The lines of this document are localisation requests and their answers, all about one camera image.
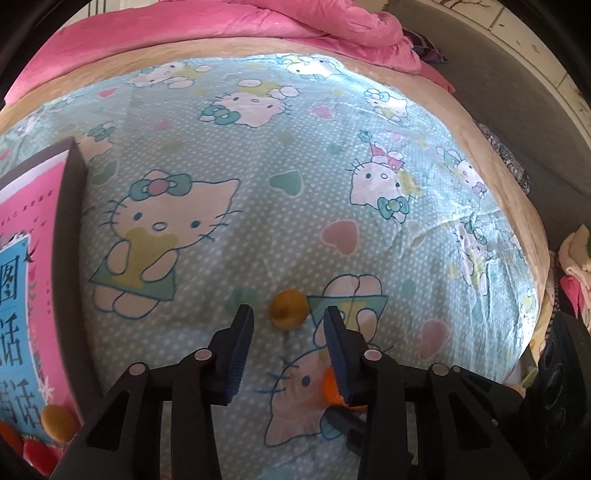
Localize dark patterned pillow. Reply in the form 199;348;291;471
402;28;450;64

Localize pile of pale clothes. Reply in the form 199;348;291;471
531;224;591;333

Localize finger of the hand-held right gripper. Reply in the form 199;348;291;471
323;405;370;457
455;367;525;408

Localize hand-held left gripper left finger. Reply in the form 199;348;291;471
48;304;254;480

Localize small yellow loquat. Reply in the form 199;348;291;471
41;405;77;441
269;291;309;330

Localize blue cartoon cat printed blanket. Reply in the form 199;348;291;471
0;53;539;480

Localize orange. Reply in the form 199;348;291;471
322;367;370;411
0;421;23;455

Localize red tomato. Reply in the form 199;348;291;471
21;438;63;480

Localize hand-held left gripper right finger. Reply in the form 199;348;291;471
323;306;531;480

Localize pink duvet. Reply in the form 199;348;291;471
4;0;455;109

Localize dark floral cloth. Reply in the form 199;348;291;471
475;122;532;195

